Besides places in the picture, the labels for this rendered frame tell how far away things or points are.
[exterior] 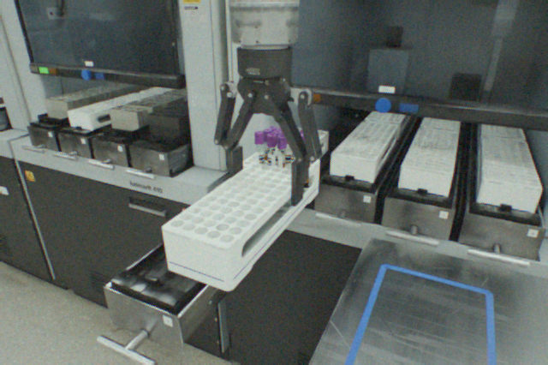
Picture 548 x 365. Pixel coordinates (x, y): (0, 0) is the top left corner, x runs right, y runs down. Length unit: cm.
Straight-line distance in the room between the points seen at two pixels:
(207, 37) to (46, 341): 131
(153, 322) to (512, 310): 47
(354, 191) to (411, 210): 12
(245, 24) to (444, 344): 44
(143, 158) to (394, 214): 68
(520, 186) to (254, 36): 56
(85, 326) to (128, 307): 120
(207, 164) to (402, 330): 76
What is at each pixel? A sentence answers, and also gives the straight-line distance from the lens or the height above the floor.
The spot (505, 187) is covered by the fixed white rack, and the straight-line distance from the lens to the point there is 84.
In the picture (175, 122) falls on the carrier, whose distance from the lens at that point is 111.
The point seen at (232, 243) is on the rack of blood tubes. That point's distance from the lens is 45.
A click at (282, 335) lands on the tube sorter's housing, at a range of 118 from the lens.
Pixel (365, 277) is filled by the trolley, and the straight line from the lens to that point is 57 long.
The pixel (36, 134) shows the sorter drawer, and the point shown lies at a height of 78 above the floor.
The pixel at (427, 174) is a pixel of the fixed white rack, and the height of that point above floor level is 86.
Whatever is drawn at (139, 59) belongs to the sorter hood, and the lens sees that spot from 114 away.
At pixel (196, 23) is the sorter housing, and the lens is 102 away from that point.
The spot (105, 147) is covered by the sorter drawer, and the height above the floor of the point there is 79.
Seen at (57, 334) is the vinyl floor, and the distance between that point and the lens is 180.
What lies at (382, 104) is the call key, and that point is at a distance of 82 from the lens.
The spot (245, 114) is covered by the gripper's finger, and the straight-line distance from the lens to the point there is 56.
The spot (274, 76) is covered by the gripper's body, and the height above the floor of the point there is 108.
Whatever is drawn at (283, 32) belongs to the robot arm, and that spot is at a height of 114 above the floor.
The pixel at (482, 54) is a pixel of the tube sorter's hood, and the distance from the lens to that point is 81.
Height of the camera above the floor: 117
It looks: 26 degrees down
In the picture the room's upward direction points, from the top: straight up
